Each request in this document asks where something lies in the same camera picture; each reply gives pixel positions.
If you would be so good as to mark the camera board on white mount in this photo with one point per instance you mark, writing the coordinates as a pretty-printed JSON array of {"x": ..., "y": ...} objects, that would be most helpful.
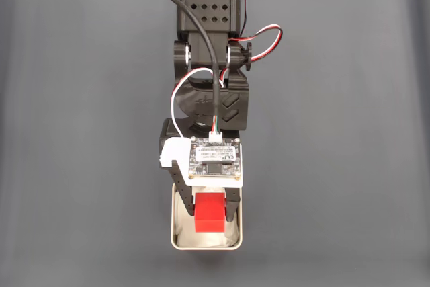
[{"x": 215, "y": 159}]

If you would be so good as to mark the red cube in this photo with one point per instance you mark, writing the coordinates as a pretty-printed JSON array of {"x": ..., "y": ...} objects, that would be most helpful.
[{"x": 210, "y": 213}]

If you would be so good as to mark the dark grey mat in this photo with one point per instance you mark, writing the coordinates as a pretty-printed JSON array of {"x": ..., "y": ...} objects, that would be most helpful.
[{"x": 84, "y": 132}]

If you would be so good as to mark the white tissue paper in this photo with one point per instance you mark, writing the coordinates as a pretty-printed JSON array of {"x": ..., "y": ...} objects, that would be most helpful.
[{"x": 208, "y": 240}]

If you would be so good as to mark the white square box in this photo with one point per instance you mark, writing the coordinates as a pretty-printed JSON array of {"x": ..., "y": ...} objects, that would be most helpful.
[{"x": 173, "y": 233}]

